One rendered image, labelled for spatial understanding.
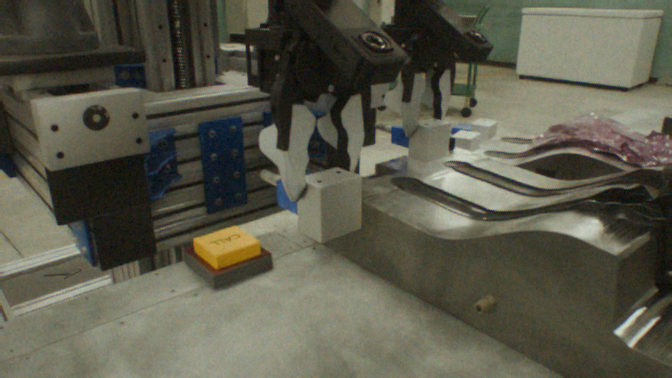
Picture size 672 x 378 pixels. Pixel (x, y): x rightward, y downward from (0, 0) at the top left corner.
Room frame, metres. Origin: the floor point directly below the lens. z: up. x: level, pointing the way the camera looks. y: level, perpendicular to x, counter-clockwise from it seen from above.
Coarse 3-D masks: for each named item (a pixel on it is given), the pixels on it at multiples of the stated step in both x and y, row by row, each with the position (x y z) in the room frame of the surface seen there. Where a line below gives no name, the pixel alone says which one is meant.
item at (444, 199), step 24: (456, 168) 0.69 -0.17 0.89; (408, 192) 0.59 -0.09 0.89; (432, 192) 0.60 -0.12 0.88; (528, 192) 0.61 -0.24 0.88; (552, 192) 0.60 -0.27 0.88; (600, 192) 0.45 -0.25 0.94; (624, 192) 0.44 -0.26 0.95; (648, 192) 0.44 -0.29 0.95; (480, 216) 0.54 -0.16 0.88; (504, 216) 0.52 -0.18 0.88; (624, 216) 0.41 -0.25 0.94; (648, 216) 0.40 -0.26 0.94
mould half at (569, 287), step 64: (384, 192) 0.58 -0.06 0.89; (512, 192) 0.60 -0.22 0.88; (576, 192) 0.53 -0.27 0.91; (384, 256) 0.53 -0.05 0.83; (448, 256) 0.46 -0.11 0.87; (512, 256) 0.41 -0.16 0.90; (576, 256) 0.37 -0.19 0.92; (640, 256) 0.37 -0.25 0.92; (512, 320) 0.40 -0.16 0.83; (576, 320) 0.36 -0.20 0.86; (640, 320) 0.36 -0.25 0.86
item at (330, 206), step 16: (272, 176) 0.51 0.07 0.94; (320, 176) 0.45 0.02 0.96; (336, 176) 0.45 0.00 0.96; (352, 176) 0.45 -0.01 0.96; (304, 192) 0.44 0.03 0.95; (320, 192) 0.42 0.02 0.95; (336, 192) 0.43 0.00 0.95; (352, 192) 0.44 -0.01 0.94; (288, 208) 0.46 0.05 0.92; (304, 208) 0.44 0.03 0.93; (320, 208) 0.42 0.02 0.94; (336, 208) 0.43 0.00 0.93; (352, 208) 0.44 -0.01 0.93; (304, 224) 0.44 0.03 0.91; (320, 224) 0.42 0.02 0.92; (336, 224) 0.43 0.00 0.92; (352, 224) 0.44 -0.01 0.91; (320, 240) 0.42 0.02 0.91
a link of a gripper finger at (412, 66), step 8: (416, 48) 0.72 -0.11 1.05; (408, 56) 0.71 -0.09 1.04; (416, 56) 0.71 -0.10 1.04; (408, 64) 0.70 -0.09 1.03; (416, 64) 0.71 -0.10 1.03; (408, 72) 0.70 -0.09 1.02; (416, 72) 0.71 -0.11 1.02; (408, 80) 0.70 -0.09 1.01; (408, 88) 0.70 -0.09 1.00; (408, 96) 0.70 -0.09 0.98
